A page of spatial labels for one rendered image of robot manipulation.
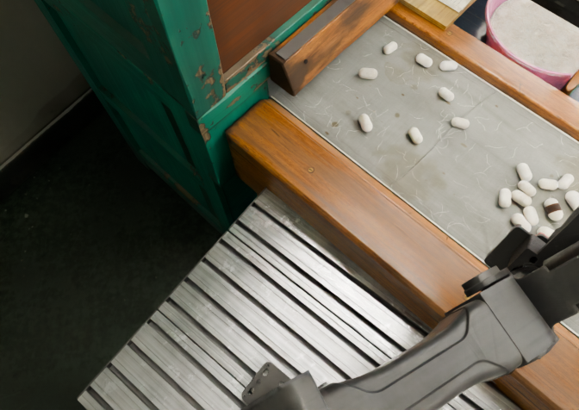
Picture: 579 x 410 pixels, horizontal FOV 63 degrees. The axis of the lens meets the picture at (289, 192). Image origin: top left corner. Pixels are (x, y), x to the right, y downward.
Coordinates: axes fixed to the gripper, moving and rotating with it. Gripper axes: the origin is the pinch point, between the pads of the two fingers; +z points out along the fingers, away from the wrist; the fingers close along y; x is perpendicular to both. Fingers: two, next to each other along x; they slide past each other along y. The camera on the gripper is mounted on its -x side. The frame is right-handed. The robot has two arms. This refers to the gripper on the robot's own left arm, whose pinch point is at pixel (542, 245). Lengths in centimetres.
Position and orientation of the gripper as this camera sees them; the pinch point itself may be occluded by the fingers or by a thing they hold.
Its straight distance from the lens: 73.3
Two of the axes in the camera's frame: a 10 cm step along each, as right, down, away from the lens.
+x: -4.3, 7.4, 5.1
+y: -7.3, -6.2, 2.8
